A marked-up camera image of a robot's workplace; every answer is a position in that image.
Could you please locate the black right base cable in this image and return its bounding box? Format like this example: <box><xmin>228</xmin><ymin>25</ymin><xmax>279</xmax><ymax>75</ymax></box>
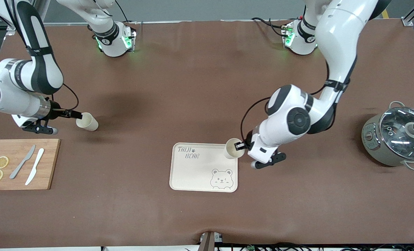
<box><xmin>115</xmin><ymin>0</ymin><xmax>138</xmax><ymax>25</ymax></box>

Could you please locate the wooden cutting board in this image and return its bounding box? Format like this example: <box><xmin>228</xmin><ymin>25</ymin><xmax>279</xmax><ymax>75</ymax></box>
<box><xmin>0</xmin><ymin>139</ymin><xmax>61</xmax><ymax>191</ymax></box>

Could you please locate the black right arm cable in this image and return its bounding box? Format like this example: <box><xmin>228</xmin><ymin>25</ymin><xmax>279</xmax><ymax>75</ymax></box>
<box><xmin>3</xmin><ymin>0</ymin><xmax>79</xmax><ymax>111</ymax></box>

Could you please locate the brown table mat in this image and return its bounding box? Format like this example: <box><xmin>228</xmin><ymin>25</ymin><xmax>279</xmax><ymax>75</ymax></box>
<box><xmin>0</xmin><ymin>19</ymin><xmax>414</xmax><ymax>249</ymax></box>

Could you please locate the black left base cable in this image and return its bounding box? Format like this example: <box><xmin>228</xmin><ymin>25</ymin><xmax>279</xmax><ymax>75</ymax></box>
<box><xmin>251</xmin><ymin>17</ymin><xmax>291</xmax><ymax>38</ymax></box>

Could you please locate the cream bear print tray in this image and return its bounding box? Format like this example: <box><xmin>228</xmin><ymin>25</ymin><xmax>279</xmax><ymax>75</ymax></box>
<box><xmin>169</xmin><ymin>143</ymin><xmax>238</xmax><ymax>193</ymax></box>

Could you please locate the white plastic cup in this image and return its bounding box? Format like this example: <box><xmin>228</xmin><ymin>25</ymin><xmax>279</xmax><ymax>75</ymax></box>
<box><xmin>224</xmin><ymin>138</ymin><xmax>246</xmax><ymax>160</ymax></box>
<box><xmin>76</xmin><ymin>112</ymin><xmax>99</xmax><ymax>132</ymax></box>

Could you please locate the grey plastic knife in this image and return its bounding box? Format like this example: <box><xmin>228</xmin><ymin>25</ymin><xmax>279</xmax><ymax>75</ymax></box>
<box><xmin>9</xmin><ymin>145</ymin><xmax>36</xmax><ymax>180</ymax></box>

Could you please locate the glass pot lid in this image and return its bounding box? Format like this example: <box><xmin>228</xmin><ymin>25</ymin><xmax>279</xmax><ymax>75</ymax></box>
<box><xmin>379</xmin><ymin>106</ymin><xmax>414</xmax><ymax>161</ymax></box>

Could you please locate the white plastic knife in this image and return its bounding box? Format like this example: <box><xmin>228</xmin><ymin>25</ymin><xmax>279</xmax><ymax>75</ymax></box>
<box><xmin>25</xmin><ymin>148</ymin><xmax>45</xmax><ymax>186</ymax></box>

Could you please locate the black base cable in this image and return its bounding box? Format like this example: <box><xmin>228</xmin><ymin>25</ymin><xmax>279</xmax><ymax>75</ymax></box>
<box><xmin>115</xmin><ymin>0</ymin><xmax>138</xmax><ymax>25</ymax></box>
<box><xmin>251</xmin><ymin>17</ymin><xmax>291</xmax><ymax>38</ymax></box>

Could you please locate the grey-green electric cooking pot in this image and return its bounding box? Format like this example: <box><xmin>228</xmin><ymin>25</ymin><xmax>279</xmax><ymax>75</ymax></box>
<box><xmin>361</xmin><ymin>101</ymin><xmax>414</xmax><ymax>170</ymax></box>

